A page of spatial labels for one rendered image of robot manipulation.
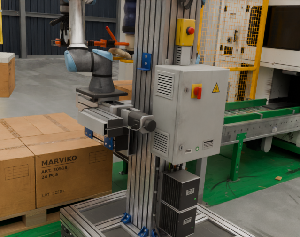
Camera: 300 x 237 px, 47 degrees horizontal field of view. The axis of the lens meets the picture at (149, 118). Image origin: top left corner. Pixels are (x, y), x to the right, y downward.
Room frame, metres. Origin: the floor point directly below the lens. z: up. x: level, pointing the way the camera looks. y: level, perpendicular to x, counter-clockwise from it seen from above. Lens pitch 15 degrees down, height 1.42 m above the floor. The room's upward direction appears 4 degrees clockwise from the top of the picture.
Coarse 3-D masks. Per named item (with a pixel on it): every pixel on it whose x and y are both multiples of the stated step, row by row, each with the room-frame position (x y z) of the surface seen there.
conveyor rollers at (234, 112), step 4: (240, 108) 4.07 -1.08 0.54; (244, 108) 4.04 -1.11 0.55; (248, 108) 4.09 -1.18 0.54; (252, 108) 4.06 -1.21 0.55; (256, 108) 4.10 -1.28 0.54; (260, 108) 4.09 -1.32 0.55; (264, 108) 4.12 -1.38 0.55; (224, 112) 3.79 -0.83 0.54; (228, 112) 3.76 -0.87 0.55; (232, 112) 3.81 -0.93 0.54; (236, 112) 3.79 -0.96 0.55; (240, 112) 3.84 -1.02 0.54; (244, 112) 3.81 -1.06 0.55; (248, 112) 3.86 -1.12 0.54; (252, 112) 3.83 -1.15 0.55; (224, 116) 3.57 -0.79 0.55
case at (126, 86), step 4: (120, 80) 2.98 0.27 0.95; (124, 80) 2.99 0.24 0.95; (128, 80) 3.01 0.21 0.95; (116, 84) 2.77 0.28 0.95; (120, 84) 2.79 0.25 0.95; (124, 84) 2.80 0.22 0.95; (128, 84) 2.81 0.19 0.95; (116, 88) 2.72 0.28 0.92; (120, 88) 2.68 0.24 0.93; (124, 88) 2.63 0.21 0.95; (128, 88) 2.62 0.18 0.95; (128, 92) 2.58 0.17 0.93; (120, 96) 2.67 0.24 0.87; (124, 96) 2.62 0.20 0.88; (128, 96) 2.58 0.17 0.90; (120, 100) 2.67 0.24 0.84
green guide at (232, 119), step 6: (288, 108) 3.73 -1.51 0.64; (294, 108) 3.82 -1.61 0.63; (240, 114) 3.32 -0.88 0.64; (246, 114) 3.34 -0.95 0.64; (252, 114) 3.39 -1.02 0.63; (258, 114) 3.46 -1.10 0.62; (264, 114) 3.52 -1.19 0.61; (270, 114) 3.58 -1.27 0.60; (276, 114) 3.64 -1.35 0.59; (282, 114) 3.71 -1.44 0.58; (228, 120) 3.20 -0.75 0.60; (234, 120) 3.25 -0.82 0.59; (240, 120) 3.31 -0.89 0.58; (246, 120) 3.36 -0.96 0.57
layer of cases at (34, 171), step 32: (0, 128) 2.68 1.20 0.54; (32, 128) 2.73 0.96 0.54; (64, 128) 2.79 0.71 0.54; (0, 160) 2.04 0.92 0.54; (32, 160) 2.15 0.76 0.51; (64, 160) 2.29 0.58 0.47; (96, 160) 2.43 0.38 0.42; (0, 192) 2.03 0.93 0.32; (32, 192) 2.15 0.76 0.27; (64, 192) 2.29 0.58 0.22; (96, 192) 2.44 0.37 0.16
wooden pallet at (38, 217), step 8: (104, 192) 2.48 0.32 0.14; (72, 200) 2.32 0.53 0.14; (80, 200) 2.36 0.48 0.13; (40, 208) 2.18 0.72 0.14; (48, 208) 2.21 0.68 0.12; (8, 216) 2.05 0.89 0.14; (16, 216) 2.08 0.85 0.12; (24, 216) 2.14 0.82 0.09; (32, 216) 2.15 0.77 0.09; (40, 216) 2.18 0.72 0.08; (48, 216) 2.28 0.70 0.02; (56, 216) 2.28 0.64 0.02; (8, 224) 2.14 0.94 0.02; (16, 224) 2.15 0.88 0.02; (24, 224) 2.15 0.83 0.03; (32, 224) 2.15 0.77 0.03; (40, 224) 2.18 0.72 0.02; (0, 232) 2.04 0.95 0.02; (8, 232) 2.05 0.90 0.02; (16, 232) 2.08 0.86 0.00
